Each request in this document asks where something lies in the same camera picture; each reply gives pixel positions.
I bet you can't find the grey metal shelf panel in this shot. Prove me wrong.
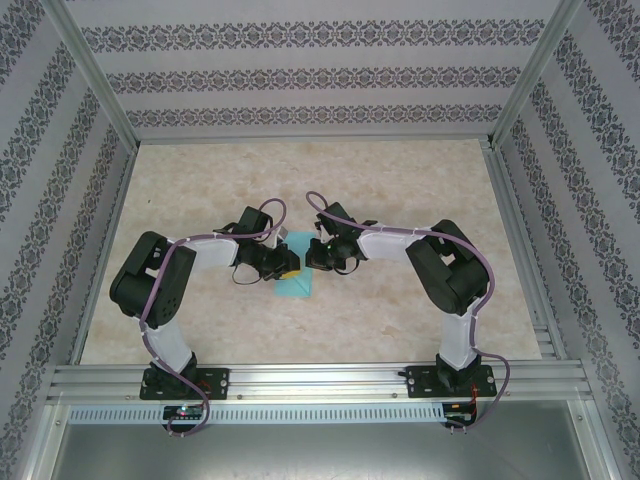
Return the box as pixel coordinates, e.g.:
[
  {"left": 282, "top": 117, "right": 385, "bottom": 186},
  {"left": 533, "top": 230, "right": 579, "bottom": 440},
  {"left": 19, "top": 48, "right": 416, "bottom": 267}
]
[{"left": 29, "top": 399, "right": 614, "bottom": 480}]

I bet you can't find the aluminium frame post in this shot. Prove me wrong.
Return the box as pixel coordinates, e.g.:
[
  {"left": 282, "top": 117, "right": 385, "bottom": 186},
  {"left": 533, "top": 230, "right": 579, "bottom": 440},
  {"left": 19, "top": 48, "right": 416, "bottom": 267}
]
[
  {"left": 487, "top": 0, "right": 589, "bottom": 149},
  {"left": 47, "top": 0, "right": 140, "bottom": 147}
]

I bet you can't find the slotted grey cable duct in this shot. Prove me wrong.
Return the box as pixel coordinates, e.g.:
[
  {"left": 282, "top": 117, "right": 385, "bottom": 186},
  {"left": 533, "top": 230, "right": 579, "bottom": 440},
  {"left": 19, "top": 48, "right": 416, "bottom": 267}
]
[{"left": 67, "top": 402, "right": 446, "bottom": 426}]

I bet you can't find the aluminium side rail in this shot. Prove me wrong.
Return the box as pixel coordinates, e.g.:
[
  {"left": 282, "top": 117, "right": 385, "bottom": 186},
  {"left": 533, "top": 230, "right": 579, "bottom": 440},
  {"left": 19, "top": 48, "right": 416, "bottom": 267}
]
[
  {"left": 69, "top": 142, "right": 139, "bottom": 366},
  {"left": 482, "top": 139, "right": 569, "bottom": 361}
]

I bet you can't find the small controller circuit board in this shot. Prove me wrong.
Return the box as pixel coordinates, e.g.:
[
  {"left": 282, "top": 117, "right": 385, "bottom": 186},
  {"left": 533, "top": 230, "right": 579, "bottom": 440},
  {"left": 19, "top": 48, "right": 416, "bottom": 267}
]
[
  {"left": 443, "top": 402, "right": 479, "bottom": 426},
  {"left": 163, "top": 404, "right": 205, "bottom": 422}
]

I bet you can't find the long aluminium mounting rail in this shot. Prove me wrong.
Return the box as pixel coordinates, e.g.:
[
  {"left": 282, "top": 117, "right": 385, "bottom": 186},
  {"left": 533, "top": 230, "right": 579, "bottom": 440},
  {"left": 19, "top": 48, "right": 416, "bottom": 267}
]
[{"left": 47, "top": 362, "right": 591, "bottom": 404}]

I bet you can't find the black mounting base plate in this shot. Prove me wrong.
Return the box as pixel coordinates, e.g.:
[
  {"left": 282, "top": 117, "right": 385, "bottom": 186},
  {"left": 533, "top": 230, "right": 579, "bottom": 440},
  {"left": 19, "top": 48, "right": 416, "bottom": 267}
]
[
  {"left": 407, "top": 364, "right": 496, "bottom": 400},
  {"left": 139, "top": 367, "right": 231, "bottom": 401}
]

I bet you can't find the purple cable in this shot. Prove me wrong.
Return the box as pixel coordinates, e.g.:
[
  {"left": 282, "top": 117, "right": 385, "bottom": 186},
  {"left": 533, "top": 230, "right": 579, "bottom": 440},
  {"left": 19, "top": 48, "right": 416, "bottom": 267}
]
[
  {"left": 138, "top": 198, "right": 290, "bottom": 441},
  {"left": 305, "top": 191, "right": 511, "bottom": 436}
]

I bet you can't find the teal paper sheet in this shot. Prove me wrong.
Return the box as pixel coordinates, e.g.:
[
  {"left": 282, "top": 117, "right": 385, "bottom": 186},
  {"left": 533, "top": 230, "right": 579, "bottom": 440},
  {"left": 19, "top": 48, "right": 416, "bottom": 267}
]
[{"left": 273, "top": 230, "right": 315, "bottom": 300}]

